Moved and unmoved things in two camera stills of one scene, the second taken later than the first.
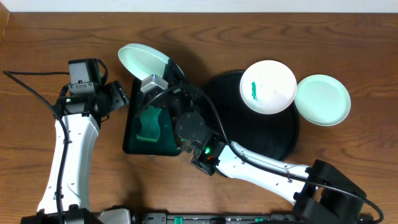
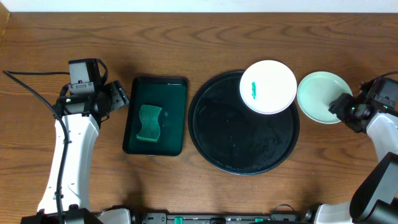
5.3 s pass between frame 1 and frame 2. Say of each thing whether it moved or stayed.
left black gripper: stayed
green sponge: stayed
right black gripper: moved
